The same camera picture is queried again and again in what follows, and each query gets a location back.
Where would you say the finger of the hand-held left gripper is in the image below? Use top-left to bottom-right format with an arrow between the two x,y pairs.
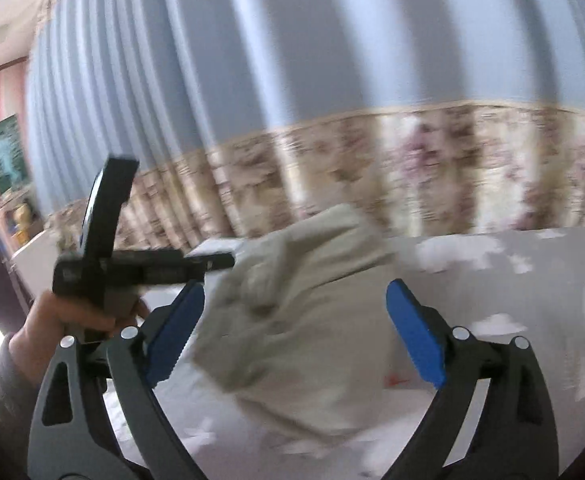
116,248 -> 236,286
79,156 -> 140,262

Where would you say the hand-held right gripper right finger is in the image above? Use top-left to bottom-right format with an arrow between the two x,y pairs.
385,278 -> 559,480

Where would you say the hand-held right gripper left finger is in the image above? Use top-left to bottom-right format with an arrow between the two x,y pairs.
27,281 -> 209,480

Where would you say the beige drawstring garment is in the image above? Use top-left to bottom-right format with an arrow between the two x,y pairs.
190,203 -> 408,448

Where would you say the person's left hand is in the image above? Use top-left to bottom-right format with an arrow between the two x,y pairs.
10,290 -> 149,388

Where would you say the white flat object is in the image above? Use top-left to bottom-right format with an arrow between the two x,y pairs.
185,239 -> 246,261

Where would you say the white shelf with toys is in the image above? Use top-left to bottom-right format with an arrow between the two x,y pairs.
0,187 -> 49,262

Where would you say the grey printed bed sheet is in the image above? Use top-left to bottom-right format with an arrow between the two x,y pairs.
12,227 -> 585,480

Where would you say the blue curtain with floral border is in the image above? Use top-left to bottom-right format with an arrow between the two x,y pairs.
25,0 -> 585,257

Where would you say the green wall poster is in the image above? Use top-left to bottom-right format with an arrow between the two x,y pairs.
0,114 -> 33,196

